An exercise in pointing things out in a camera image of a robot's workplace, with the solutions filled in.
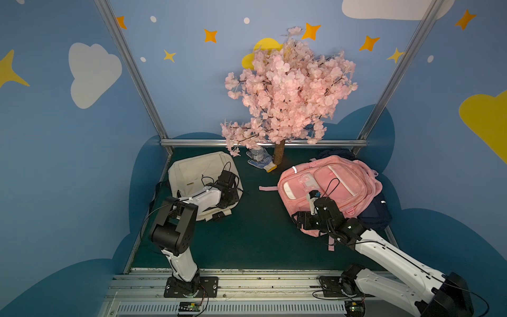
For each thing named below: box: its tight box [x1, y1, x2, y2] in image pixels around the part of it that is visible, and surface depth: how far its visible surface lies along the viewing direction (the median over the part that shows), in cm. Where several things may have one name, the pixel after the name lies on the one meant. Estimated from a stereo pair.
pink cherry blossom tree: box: [220, 26, 358, 165], surface depth 76 cm
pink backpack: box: [258, 155, 383, 251], surface depth 94 cm
